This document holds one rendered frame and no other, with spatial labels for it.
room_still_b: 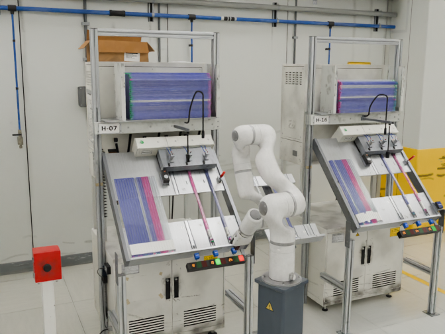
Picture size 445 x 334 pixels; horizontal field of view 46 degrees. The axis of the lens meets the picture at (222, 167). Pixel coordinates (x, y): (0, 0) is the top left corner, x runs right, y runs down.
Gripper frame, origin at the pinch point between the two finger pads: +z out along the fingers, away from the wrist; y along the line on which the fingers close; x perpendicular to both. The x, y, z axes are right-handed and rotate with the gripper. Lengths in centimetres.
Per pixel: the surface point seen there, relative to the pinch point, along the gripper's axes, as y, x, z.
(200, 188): -6.8, 42.9, 5.3
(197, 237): -18.3, 11.0, 5.2
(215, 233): -7.2, 12.0, 5.2
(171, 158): -22, 60, -3
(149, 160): -33, 66, 5
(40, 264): -100, 12, 13
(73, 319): -75, 22, 120
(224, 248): -5.0, 2.2, 5.7
